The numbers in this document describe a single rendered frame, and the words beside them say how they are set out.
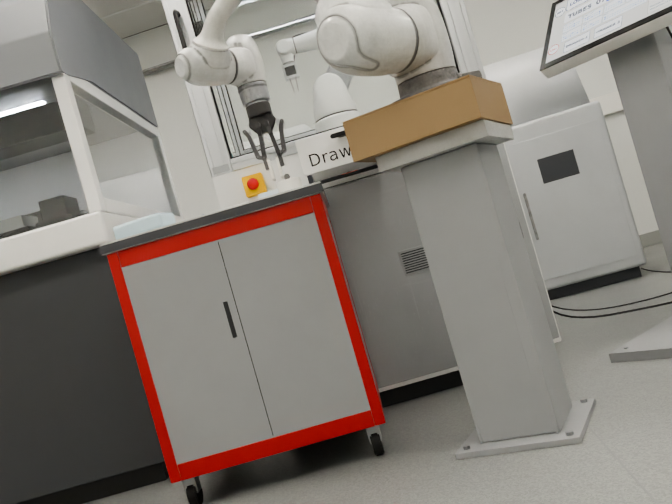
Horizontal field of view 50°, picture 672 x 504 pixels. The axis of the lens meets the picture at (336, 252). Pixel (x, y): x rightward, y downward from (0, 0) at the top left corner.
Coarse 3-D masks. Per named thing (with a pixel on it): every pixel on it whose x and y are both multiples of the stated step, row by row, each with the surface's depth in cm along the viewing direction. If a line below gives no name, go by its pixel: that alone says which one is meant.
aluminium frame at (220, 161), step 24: (168, 0) 254; (456, 0) 252; (168, 24) 254; (192, 24) 255; (456, 24) 252; (456, 48) 252; (192, 96) 254; (216, 120) 253; (216, 144) 253; (288, 144) 252; (216, 168) 253; (240, 168) 253
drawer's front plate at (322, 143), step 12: (324, 132) 219; (300, 144) 219; (312, 144) 219; (324, 144) 219; (336, 144) 219; (348, 144) 219; (300, 156) 219; (312, 156) 219; (324, 156) 219; (348, 156) 218; (312, 168) 219; (324, 168) 219
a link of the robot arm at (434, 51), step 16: (400, 0) 174; (416, 0) 174; (432, 0) 178; (416, 16) 171; (432, 16) 175; (432, 32) 173; (432, 48) 173; (448, 48) 177; (416, 64) 173; (432, 64) 174; (448, 64) 176; (400, 80) 179
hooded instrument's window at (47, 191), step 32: (0, 96) 231; (32, 96) 231; (0, 128) 231; (32, 128) 231; (96, 128) 256; (128, 128) 301; (0, 160) 231; (32, 160) 230; (64, 160) 230; (96, 160) 246; (128, 160) 287; (160, 160) 344; (0, 192) 231; (32, 192) 230; (64, 192) 230; (128, 192) 274; (160, 192) 325; (0, 224) 230; (32, 224) 230
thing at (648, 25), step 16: (560, 0) 248; (656, 16) 207; (624, 32) 215; (640, 32) 213; (544, 48) 242; (592, 48) 223; (608, 48) 221; (544, 64) 237; (560, 64) 233; (576, 64) 231
